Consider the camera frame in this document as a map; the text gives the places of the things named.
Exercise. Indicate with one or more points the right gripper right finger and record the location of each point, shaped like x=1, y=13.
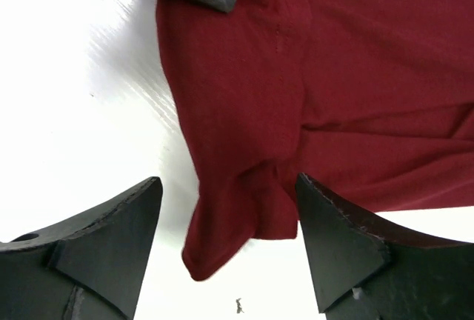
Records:
x=366, y=267

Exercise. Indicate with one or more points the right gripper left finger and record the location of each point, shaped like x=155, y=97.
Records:
x=89, y=266

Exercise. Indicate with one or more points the dark red t shirt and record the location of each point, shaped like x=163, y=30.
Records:
x=372, y=98

